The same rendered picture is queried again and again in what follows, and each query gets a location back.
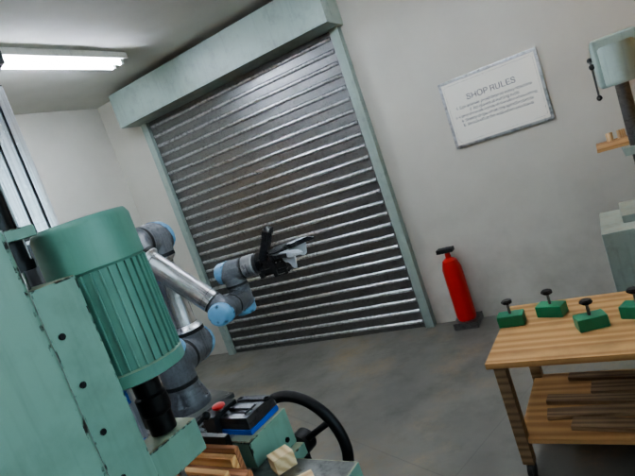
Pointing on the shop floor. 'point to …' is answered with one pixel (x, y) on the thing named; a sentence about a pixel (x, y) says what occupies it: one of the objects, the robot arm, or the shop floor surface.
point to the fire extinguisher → (459, 292)
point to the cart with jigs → (600, 349)
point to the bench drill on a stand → (618, 225)
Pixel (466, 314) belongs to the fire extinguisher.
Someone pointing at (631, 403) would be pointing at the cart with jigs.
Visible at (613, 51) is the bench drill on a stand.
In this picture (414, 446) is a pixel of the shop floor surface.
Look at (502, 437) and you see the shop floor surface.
